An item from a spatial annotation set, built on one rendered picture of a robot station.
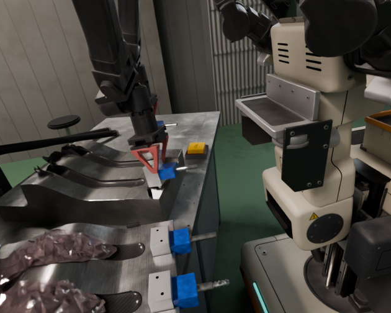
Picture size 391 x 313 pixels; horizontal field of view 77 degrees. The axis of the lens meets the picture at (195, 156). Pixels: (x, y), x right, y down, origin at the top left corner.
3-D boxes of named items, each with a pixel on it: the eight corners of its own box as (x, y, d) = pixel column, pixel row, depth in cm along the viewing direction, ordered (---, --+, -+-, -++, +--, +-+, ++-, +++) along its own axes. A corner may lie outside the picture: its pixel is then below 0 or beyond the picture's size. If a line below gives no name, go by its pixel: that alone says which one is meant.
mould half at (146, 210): (185, 171, 85) (180, 136, 78) (166, 226, 62) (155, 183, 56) (59, 173, 95) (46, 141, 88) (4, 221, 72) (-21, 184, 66)
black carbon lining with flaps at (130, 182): (160, 163, 77) (154, 136, 73) (143, 195, 64) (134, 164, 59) (64, 165, 84) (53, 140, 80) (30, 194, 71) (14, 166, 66)
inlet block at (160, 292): (226, 279, 45) (224, 258, 42) (234, 305, 40) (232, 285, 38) (155, 293, 44) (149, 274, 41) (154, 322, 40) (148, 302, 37)
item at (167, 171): (201, 171, 63) (196, 152, 62) (198, 180, 59) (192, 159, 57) (155, 178, 67) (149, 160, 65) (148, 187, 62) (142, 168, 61)
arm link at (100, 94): (107, 84, 47) (122, 53, 51) (69, 94, 52) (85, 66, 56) (144, 121, 56) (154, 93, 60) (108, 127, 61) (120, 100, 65)
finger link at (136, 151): (139, 179, 59) (126, 142, 56) (149, 167, 66) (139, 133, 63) (165, 175, 57) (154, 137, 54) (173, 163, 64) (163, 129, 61)
